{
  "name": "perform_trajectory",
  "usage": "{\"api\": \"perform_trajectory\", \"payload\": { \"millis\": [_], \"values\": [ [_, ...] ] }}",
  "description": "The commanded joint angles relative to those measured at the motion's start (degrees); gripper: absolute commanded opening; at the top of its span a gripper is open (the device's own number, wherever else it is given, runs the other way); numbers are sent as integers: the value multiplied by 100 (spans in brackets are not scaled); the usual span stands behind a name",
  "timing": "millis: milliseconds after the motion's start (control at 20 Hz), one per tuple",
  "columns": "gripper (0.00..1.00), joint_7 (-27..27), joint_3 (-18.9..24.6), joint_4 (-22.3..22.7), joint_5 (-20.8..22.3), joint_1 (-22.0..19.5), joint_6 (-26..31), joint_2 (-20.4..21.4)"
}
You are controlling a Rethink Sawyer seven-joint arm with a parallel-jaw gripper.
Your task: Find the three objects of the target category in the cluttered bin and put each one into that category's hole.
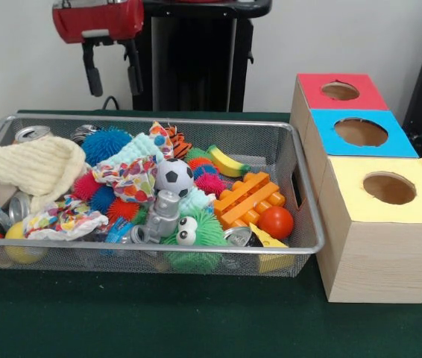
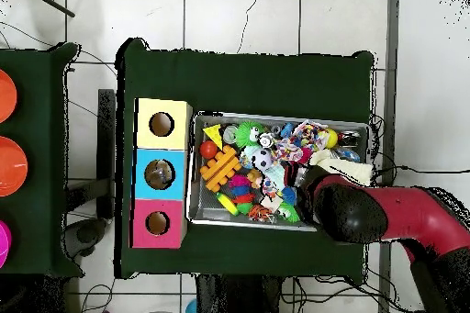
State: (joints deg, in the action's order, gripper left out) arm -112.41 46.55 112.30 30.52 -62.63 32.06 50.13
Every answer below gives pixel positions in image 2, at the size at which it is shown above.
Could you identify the yellow cheese wedge toy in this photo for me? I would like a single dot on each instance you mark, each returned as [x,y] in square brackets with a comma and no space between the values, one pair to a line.
[214,135]

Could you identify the pink bowl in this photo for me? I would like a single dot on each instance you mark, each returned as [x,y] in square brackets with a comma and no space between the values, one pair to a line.
[4,243]

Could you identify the wooden box with three holes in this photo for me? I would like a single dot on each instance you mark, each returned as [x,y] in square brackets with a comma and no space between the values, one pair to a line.
[144,181]

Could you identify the orange bowl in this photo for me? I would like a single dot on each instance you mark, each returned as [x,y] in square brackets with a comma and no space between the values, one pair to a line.
[6,96]
[11,167]

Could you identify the red ball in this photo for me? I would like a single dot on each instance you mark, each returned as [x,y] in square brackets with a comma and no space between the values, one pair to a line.
[208,150]

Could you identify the green fuzzy toy with eyes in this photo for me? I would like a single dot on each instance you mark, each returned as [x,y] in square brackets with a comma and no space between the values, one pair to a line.
[248,133]

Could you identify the side table with green cloth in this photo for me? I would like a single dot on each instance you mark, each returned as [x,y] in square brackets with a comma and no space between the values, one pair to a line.
[37,203]

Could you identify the black and white soccer ball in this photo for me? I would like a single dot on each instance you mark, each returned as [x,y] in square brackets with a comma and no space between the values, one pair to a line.
[262,159]

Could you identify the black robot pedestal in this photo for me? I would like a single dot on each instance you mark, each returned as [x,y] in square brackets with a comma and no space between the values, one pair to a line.
[235,298]

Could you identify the black rod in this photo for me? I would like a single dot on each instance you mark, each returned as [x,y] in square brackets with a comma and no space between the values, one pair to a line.
[48,1]

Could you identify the yellow ball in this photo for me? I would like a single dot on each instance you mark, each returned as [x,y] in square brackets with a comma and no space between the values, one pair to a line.
[332,138]

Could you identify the cream waffle cloth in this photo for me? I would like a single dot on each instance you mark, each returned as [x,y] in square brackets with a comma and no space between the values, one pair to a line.
[345,170]

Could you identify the orange striped tiger toy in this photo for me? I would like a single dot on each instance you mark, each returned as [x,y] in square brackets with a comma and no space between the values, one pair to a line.
[259,212]

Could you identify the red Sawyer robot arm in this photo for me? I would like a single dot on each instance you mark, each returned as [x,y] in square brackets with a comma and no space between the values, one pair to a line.
[396,214]

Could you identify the orange plastic building block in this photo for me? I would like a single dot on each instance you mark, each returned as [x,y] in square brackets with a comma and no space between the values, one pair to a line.
[219,169]

